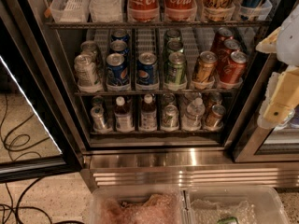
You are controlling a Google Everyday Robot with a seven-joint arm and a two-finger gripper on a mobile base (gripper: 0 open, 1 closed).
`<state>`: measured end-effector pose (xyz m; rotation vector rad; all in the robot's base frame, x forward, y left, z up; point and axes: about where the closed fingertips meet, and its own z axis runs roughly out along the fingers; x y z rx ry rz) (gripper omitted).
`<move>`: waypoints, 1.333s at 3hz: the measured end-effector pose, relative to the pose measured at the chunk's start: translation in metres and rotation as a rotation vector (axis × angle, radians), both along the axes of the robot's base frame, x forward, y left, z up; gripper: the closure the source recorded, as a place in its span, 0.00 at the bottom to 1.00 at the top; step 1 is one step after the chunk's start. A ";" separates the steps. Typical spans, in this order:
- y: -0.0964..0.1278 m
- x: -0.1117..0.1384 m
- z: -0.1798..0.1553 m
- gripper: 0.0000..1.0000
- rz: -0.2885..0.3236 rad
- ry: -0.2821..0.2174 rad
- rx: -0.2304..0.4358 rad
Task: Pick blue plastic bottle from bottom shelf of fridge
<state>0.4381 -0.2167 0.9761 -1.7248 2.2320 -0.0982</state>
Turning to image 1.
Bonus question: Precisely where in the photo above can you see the left clear plastic bin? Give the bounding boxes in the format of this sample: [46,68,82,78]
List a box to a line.
[90,185,186,224]

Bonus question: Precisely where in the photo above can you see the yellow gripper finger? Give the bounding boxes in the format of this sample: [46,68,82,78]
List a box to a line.
[255,27,280,54]
[263,65,299,124]

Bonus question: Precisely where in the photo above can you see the white soda can front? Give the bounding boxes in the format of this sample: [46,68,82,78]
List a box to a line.
[74,54,103,93]

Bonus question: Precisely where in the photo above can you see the red soda can front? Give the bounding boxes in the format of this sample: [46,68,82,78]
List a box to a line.
[220,51,248,84]

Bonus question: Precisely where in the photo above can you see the bronze can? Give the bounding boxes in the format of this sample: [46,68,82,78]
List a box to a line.
[206,92,222,107]
[204,105,226,131]

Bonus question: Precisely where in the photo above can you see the right fridge glass door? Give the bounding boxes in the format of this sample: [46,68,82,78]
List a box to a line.
[231,52,299,163]

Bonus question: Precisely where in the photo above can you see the green white can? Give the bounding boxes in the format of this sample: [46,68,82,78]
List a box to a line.
[161,105,179,132]
[162,93,177,107]

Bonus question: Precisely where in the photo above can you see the green can in bin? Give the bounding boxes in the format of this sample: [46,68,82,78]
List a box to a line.
[217,217,239,224]

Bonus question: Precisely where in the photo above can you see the red soda can middle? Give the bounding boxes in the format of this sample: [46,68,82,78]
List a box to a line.
[217,39,241,67]

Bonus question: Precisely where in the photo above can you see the Pepsi can rear left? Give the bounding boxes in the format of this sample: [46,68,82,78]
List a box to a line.
[111,29,130,43]

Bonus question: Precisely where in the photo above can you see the red soda can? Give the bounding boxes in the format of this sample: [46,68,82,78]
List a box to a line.
[220,51,248,84]
[211,27,234,52]
[217,39,241,67]

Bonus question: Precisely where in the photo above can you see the clear plastic bin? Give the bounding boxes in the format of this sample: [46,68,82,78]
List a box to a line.
[90,185,186,224]
[185,186,291,224]

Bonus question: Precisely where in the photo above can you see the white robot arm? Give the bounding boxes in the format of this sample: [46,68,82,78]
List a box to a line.
[255,6,299,129]

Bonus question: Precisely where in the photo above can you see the green soda can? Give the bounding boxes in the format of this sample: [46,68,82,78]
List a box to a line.
[164,29,181,43]
[165,40,184,56]
[164,52,187,91]

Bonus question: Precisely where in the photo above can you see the green white can bottom front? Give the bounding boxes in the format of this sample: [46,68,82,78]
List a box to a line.
[161,105,179,132]

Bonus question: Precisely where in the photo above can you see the clear water bottle front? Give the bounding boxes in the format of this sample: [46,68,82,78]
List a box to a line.
[182,98,205,132]

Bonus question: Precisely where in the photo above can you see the white soda can rear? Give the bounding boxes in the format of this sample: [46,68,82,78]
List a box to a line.
[80,40,102,66]

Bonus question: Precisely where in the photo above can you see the silver can bottom front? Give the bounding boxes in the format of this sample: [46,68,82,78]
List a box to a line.
[91,105,111,133]

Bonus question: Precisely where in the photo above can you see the silver can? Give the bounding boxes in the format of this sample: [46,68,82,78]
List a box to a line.
[91,105,111,133]
[92,95,104,106]

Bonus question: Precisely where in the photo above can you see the bronze can bottom rear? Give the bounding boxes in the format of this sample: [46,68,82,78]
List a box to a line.
[206,92,222,107]

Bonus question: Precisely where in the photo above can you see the green soda can rear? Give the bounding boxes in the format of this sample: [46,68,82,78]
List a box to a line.
[164,29,181,43]

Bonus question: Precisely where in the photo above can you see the black floor cables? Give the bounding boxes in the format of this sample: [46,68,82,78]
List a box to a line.
[0,91,85,224]

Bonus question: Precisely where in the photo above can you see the Pepsi can front left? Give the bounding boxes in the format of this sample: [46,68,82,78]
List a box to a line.
[107,53,130,91]

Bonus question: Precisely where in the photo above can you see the left Coca-Cola bottle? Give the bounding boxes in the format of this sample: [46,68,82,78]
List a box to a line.
[129,0,159,22]

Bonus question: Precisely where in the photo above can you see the open glass fridge door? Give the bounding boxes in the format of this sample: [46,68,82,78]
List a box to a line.
[0,0,82,183]

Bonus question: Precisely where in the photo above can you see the brown drink bottle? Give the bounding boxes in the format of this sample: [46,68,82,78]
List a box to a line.
[114,96,134,133]
[139,94,157,132]

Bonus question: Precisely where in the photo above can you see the bronze can bottom front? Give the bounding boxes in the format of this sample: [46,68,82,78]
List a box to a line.
[204,105,226,131]

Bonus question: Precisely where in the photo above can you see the Pepsi can middle left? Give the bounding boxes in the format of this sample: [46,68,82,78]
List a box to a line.
[109,40,129,56]

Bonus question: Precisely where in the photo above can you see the clear water bottle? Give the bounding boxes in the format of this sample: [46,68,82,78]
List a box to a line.
[182,98,205,132]
[183,92,202,105]

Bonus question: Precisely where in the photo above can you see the green soda can middle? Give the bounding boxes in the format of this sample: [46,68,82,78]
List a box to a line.
[165,40,184,56]

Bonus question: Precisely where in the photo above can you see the blue label bottle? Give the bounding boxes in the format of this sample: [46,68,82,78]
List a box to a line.
[240,0,264,21]

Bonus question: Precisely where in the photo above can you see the green soda can front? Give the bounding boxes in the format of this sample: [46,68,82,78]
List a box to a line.
[164,52,187,91]

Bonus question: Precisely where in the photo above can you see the green white can bottom rear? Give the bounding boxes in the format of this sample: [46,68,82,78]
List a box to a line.
[162,93,177,107]

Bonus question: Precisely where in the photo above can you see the white soda can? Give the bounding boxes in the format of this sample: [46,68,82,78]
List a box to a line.
[80,40,102,66]
[74,54,103,93]

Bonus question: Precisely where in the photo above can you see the coca-cola bottle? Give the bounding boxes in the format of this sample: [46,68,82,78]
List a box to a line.
[129,0,159,22]
[164,0,193,21]

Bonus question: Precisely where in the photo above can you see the white ribbed container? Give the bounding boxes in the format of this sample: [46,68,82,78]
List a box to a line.
[89,0,122,22]

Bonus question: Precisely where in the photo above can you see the Pepsi can centre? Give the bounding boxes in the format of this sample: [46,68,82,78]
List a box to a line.
[136,52,159,91]

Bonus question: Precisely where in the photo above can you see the red soda can rear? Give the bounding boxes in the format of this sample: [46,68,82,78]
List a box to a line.
[211,27,234,52]

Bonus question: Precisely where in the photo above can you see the gold label bottle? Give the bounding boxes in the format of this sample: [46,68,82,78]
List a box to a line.
[202,0,233,21]

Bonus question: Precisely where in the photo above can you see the right Coca-Cola bottle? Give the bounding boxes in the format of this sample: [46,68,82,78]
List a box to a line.
[164,0,193,21]

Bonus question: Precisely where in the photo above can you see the right clear plastic bin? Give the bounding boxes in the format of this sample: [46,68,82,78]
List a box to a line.
[185,186,291,224]

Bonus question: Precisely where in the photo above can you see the empty clear plastic tray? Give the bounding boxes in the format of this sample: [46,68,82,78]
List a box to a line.
[50,0,91,22]

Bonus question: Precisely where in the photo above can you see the pepsi can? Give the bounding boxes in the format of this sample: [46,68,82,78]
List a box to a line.
[111,29,130,43]
[109,40,129,56]
[136,52,159,91]
[107,53,130,91]

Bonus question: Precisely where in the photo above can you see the silver can bottom rear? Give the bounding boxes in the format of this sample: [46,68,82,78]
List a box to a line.
[92,95,104,106]

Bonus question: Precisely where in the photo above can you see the stainless steel fridge base grille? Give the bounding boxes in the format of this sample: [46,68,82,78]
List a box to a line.
[80,148,299,190]

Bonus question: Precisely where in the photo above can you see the clear water bottle rear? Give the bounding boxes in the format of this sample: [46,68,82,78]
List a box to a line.
[183,92,202,105]

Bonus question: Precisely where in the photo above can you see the gold soda can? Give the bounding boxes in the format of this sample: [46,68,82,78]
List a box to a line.
[192,51,218,89]

